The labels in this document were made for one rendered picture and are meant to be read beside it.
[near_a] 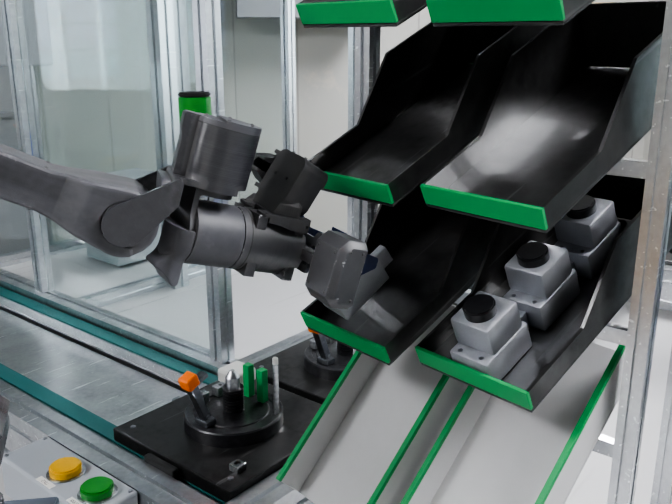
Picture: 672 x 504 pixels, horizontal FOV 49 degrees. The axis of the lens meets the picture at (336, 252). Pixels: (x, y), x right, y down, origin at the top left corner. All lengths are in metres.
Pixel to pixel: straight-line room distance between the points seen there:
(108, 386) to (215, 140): 0.81
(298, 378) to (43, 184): 0.68
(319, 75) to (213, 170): 4.36
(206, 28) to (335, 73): 3.83
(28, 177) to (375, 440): 0.48
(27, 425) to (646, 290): 0.86
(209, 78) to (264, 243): 0.56
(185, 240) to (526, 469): 0.41
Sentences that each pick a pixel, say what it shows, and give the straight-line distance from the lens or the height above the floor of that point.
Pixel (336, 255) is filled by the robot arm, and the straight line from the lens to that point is 0.63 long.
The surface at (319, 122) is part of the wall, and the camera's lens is 5.00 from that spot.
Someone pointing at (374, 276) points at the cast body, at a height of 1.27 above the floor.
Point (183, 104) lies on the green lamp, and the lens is 1.17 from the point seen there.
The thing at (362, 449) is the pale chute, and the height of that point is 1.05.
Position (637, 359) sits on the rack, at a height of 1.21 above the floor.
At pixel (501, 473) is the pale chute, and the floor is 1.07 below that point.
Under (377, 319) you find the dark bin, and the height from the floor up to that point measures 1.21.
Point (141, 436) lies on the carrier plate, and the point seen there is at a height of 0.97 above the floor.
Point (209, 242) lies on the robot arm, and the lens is 0.64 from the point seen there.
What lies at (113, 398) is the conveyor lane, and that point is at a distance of 1.32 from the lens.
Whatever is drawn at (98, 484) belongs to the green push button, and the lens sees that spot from 0.99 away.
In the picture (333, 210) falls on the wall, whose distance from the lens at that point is 5.11.
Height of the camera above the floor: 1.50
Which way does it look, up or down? 16 degrees down
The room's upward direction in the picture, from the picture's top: straight up
